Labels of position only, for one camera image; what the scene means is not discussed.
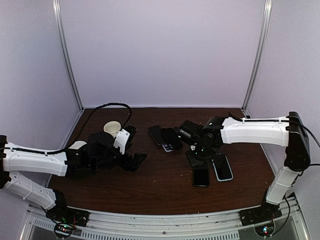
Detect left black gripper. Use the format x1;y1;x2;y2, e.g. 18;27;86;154
91;147;147;173

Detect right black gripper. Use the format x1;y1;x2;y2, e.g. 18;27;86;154
185;143;217;169

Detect white ceramic bowl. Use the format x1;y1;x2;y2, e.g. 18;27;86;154
69;140;87;150

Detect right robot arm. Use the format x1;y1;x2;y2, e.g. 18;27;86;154
177;111;311;221

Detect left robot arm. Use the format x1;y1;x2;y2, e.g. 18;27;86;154
0;130;147;222

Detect phone under black case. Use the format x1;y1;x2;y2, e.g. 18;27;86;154
162;143;177;153

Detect purple-edged phone left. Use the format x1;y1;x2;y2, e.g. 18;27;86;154
148;125;165;146

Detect cream ribbed mug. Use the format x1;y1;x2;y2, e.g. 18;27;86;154
103;120;122;138

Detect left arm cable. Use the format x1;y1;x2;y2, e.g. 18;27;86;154
0;102;133;156

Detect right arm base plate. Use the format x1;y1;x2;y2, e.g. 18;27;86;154
238;206;282;226

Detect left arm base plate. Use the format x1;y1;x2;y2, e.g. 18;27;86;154
45;207;90;227

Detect front aluminium rail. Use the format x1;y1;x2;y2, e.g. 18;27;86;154
21;197;310;240

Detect right aluminium post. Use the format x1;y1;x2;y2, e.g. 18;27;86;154
241;0;273;116

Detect aluminium post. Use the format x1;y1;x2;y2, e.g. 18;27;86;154
52;0;84;112
241;0;273;116

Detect left aluminium post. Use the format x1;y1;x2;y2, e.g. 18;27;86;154
52;0;84;112

